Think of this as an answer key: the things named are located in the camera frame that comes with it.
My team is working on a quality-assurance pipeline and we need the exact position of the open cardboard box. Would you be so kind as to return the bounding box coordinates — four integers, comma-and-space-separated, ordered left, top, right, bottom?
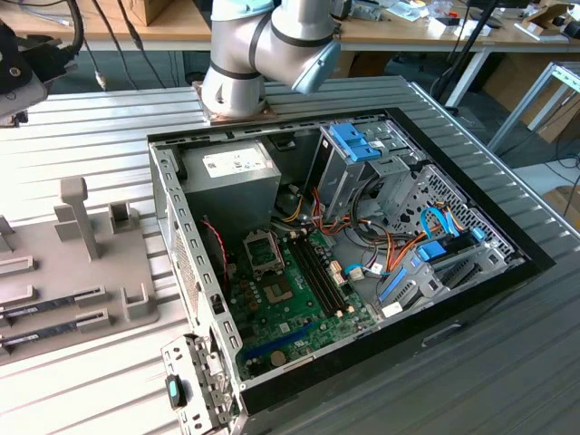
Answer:
520, 0, 580, 40

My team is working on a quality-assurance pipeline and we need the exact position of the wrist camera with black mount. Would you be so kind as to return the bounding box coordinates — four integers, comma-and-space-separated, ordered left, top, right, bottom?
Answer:
0, 22, 78, 129

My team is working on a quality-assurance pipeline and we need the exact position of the metal socket cover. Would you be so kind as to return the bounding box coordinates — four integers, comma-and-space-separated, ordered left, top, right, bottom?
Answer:
242, 228, 287, 278

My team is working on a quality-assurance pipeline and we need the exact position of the brown cardboard box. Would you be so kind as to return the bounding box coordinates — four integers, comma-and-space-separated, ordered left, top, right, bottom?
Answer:
541, 183, 580, 227
106, 0, 177, 27

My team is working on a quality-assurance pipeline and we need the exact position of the grey parts rack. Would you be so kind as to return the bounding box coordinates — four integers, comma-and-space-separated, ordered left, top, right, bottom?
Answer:
0, 175, 163, 366

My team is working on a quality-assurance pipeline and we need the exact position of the blue expansion slot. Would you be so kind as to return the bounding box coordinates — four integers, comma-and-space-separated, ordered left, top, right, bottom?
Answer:
246, 322, 319, 364

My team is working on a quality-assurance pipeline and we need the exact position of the white board connector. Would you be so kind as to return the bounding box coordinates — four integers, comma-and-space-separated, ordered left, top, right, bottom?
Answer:
329, 259, 349, 287

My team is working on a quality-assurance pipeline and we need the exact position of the blue disk carrier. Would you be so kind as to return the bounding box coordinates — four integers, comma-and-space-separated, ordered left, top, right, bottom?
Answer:
329, 121, 382, 163

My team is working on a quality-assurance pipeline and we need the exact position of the small white box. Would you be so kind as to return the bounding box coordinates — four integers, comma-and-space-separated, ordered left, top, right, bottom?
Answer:
428, 15, 493, 37

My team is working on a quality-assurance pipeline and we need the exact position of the grey metal disk bay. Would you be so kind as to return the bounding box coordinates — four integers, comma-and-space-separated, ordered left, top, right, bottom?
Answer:
375, 242, 529, 321

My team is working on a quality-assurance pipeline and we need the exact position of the black tripod stand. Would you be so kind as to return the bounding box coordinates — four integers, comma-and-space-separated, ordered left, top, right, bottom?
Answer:
430, 0, 499, 110

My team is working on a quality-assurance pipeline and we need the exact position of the aluminium profile frame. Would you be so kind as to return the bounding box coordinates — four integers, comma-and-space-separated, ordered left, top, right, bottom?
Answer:
488, 61, 580, 155

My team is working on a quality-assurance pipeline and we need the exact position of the metal card retainer bracket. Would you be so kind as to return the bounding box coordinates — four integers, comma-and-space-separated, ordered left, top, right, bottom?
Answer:
160, 333, 251, 435

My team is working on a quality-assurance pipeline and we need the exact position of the black latch with blue tab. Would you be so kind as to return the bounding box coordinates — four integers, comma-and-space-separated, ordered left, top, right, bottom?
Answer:
164, 373, 190, 412

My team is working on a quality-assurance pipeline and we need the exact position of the wooden desk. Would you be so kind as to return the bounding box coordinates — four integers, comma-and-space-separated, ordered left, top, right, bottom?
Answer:
337, 0, 580, 108
0, 0, 214, 53

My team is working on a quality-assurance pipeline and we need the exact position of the RAM slot with white clips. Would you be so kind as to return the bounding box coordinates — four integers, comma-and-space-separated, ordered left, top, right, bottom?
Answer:
300, 228, 355, 314
289, 230, 343, 317

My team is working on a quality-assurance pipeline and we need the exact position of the green motherboard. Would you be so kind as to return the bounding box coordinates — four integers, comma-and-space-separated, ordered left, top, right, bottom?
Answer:
224, 226, 380, 382

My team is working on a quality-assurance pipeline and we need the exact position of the dark RAM stick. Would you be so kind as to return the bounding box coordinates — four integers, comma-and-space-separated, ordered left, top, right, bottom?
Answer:
0, 319, 83, 353
0, 295, 82, 321

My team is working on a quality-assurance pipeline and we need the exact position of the grey power supply unit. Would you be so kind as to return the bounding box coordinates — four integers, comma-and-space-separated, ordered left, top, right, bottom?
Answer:
179, 139, 283, 248

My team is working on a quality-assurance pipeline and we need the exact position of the CPU socket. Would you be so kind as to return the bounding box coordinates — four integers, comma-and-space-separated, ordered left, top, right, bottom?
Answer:
261, 273, 296, 305

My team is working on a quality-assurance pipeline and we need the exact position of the thin cable with metal plug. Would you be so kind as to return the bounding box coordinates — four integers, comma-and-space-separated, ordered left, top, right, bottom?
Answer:
90, 0, 110, 91

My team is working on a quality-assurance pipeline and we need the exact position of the red black twisted wire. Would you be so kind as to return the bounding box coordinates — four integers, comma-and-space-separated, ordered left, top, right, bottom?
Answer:
200, 219, 230, 294

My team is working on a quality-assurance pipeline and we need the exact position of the black metal PC case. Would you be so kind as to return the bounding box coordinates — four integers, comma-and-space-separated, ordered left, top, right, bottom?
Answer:
147, 106, 557, 418

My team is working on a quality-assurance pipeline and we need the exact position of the RAM slot with black clips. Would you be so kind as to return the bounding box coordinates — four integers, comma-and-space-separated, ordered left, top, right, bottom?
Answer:
284, 234, 337, 319
295, 230, 349, 314

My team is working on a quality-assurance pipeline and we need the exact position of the coloured power wire bundle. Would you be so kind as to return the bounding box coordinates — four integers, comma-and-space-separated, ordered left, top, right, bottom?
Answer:
274, 183, 436, 277

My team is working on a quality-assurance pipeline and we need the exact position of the black case fan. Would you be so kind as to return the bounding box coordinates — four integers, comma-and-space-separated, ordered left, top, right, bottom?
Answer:
198, 219, 230, 294

